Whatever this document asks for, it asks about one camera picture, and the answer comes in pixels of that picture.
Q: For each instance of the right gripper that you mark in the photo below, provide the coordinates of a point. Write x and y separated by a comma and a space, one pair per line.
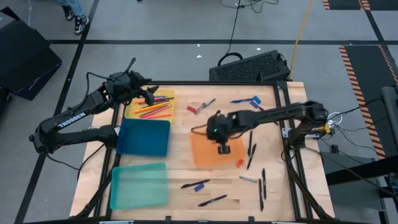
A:
222, 126

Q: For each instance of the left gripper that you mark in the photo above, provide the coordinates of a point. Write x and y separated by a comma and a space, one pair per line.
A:
127, 87

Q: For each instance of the pink pencil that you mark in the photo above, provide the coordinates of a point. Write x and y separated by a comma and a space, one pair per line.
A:
158, 110
160, 116
160, 98

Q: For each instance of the orange pencil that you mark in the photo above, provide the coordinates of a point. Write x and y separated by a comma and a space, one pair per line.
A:
155, 106

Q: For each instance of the black pencil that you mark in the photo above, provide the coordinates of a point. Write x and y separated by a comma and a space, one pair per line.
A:
168, 99

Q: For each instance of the orange plastic bin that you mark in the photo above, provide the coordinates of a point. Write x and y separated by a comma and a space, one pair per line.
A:
202, 152

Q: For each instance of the black ballpoint pen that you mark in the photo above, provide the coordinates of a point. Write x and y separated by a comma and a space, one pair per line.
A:
250, 143
261, 195
213, 200
195, 183
264, 183
252, 156

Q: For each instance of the yellow plastic bin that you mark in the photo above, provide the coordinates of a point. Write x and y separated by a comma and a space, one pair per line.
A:
132, 113

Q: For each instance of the blue plastic bin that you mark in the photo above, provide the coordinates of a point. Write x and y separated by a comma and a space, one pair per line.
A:
143, 137

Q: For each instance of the grey crayon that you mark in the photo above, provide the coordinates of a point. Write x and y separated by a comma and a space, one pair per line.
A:
248, 179
200, 109

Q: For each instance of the brown pencil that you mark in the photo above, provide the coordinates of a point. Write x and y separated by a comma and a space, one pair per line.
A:
261, 108

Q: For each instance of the blue eraser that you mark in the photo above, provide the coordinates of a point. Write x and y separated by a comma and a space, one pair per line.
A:
257, 99

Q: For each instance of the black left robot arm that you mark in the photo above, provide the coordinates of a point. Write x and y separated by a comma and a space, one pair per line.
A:
71, 119

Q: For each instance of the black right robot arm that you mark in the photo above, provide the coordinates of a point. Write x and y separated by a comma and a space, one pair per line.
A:
280, 115

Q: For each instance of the orange red eraser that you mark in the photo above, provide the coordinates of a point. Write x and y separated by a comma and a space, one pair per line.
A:
239, 163

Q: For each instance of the black perforated computer case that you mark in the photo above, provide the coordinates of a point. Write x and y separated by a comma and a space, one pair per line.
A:
248, 67

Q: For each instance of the teal plastic bin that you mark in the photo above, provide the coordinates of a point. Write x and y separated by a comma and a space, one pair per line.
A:
140, 186

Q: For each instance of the yellow connector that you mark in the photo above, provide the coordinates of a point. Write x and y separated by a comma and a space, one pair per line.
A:
326, 128

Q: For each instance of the person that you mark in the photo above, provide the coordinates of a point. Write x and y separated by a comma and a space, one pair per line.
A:
77, 18

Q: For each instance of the black flat case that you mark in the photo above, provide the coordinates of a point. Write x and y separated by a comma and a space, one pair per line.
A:
25, 59

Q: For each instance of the black beam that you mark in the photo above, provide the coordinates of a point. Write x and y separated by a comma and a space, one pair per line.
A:
357, 170

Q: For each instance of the black mat orange striped edge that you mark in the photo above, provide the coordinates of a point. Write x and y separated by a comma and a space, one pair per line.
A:
363, 81
345, 3

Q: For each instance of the grey cylinder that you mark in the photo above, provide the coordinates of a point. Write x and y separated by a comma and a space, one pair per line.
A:
391, 118

